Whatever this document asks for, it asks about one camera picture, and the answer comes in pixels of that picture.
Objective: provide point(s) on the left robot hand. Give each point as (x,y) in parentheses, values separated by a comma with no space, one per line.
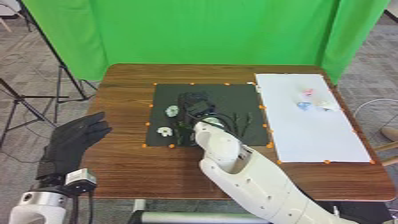
(71,140)

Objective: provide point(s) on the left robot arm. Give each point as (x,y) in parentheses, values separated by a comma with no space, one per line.
(35,204)

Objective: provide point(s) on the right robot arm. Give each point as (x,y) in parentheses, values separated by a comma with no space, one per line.
(249,173)

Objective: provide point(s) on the black tripod stand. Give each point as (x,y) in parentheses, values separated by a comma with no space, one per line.
(23,103)

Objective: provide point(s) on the green sprig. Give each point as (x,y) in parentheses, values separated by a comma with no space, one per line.
(247,120)
(236,122)
(181,132)

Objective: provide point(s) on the black backdrop stand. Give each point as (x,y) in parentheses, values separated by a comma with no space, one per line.
(58,63)

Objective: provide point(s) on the dark mat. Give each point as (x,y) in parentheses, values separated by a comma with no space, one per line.
(236,100)

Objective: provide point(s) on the pale grey bar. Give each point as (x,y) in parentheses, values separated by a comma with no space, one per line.
(201,219)

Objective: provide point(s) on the white sheet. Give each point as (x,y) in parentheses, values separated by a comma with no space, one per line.
(307,133)

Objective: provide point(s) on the blue flower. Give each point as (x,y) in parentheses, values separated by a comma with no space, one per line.
(304,106)

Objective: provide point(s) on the pink flower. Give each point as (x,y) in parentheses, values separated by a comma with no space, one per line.
(305,90)

